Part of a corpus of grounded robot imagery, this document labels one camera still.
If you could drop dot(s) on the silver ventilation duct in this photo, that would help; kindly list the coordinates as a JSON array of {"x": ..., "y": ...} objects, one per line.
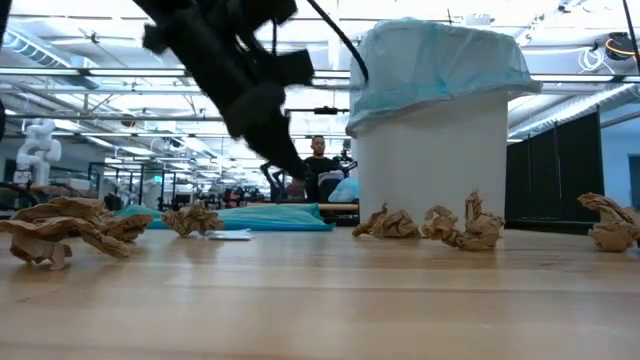
[
  {"x": 575, "y": 107},
  {"x": 30, "y": 47}
]

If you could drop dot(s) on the black partition panels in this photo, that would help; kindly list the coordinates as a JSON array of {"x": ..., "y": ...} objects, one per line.
[{"x": 555, "y": 175}]

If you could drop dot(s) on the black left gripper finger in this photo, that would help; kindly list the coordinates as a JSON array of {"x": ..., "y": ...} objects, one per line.
[{"x": 280, "y": 147}]

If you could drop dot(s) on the white trash bin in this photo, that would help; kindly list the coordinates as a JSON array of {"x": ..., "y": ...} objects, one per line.
[{"x": 435, "y": 160}]

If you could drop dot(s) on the teal trash bag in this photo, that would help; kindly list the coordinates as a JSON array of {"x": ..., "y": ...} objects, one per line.
[{"x": 280, "y": 217}]

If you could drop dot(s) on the pale blue background bag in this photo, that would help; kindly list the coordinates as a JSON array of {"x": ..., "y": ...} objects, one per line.
[{"x": 346, "y": 191}]

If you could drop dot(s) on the person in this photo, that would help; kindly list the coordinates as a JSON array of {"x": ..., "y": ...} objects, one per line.
[{"x": 317, "y": 167}]

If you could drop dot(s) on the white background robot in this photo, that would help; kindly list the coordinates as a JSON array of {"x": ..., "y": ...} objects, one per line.
[{"x": 37, "y": 150}]

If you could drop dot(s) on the small clear plastic wrapper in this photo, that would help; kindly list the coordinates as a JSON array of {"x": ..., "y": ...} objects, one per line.
[{"x": 230, "y": 235}]

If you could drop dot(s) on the brown paper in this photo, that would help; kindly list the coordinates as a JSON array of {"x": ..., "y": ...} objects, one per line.
[
  {"x": 480, "y": 230},
  {"x": 132, "y": 227},
  {"x": 192, "y": 220},
  {"x": 55, "y": 225},
  {"x": 610, "y": 225},
  {"x": 395, "y": 226}
]

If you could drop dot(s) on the long ceiling strip light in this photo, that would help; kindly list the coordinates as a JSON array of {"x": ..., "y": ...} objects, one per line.
[
  {"x": 135, "y": 72},
  {"x": 575, "y": 78}
]

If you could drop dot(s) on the black background rack frame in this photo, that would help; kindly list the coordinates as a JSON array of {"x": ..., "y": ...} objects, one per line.
[{"x": 141, "y": 185}]

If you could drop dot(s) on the light blue trash bag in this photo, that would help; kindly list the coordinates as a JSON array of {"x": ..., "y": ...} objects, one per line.
[{"x": 435, "y": 55}]

